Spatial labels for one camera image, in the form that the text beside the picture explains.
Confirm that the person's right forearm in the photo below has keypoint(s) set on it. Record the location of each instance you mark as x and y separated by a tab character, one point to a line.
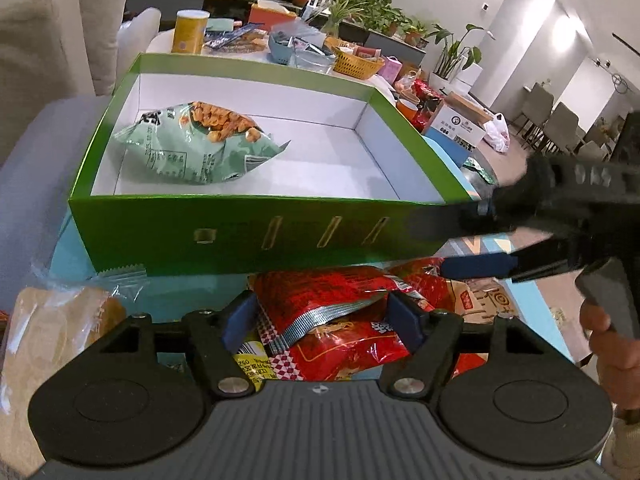
625	450

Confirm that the bread packet clear wrapper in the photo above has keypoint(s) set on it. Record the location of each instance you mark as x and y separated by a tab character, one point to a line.
50	340

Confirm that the dark snack strip packets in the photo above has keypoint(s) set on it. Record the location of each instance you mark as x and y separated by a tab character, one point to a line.
235	40

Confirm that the yellow woven basket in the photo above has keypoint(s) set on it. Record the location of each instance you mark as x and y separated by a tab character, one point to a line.
355	67

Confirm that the grey media cabinet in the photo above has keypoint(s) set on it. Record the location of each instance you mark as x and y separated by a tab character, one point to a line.
150	2

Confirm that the pale green snack bag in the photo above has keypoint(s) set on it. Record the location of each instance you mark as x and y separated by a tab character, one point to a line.
185	152

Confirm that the green foil packet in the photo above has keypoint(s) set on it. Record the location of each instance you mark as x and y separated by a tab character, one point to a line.
477	167

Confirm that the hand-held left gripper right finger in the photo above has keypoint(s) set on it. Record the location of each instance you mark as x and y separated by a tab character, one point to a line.
402	320

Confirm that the white round table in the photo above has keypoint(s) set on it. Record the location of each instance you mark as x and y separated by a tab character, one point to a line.
162	45

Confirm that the red and white carton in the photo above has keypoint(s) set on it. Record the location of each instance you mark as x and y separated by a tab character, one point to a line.
366	52

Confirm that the grey dining chair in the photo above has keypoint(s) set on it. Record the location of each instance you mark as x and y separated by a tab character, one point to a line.
592	142
562	127
535	110

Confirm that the orange cup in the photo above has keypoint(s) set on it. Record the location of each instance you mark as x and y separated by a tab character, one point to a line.
406	110

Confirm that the red snack bags pile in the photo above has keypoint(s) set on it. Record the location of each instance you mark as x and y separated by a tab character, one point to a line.
425	95

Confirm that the white slatted rack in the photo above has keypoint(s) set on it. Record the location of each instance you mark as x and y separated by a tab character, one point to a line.
315	7

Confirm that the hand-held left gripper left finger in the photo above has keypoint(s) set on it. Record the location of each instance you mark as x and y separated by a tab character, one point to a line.
240	317

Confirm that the mint green box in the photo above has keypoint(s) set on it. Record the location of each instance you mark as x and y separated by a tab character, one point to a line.
220	24

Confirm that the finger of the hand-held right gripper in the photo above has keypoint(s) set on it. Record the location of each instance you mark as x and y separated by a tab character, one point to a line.
450	222
480	266

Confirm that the blue plastic basket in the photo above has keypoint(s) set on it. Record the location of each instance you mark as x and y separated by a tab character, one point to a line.
281	50

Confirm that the red snack bag silver seal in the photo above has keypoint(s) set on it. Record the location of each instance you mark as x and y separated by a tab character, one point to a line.
310	295

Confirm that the yellow snack packet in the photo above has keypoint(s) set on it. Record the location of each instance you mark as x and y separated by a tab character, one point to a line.
252	365

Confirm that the red snack bag checked edge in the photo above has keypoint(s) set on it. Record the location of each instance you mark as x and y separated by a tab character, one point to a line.
350	355

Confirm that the clear glass cup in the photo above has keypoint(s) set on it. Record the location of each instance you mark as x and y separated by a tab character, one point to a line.
312	60

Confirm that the pink box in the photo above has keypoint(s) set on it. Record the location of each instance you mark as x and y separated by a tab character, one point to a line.
391	67

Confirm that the white plastic bag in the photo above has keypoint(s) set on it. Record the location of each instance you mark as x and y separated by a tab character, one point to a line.
497	132

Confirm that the orange tissue box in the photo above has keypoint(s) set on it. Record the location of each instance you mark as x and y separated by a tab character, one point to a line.
270	16

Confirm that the red and beige snack bag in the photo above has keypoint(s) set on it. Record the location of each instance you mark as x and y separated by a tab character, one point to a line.
470	300

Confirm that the beige sofa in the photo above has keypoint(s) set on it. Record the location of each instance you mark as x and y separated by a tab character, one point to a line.
45	35

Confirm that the spider plant in glass vase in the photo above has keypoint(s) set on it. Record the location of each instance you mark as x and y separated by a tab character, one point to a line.
337	15

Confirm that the yellow canister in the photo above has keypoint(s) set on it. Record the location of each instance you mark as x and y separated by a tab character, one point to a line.
190	32

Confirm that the tall leafy plant white pot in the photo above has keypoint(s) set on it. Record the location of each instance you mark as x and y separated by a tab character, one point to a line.
450	50

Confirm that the person's right hand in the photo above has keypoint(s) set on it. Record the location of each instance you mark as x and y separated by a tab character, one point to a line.
617	365

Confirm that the green cardboard box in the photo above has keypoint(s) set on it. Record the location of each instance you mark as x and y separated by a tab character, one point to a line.
225	227

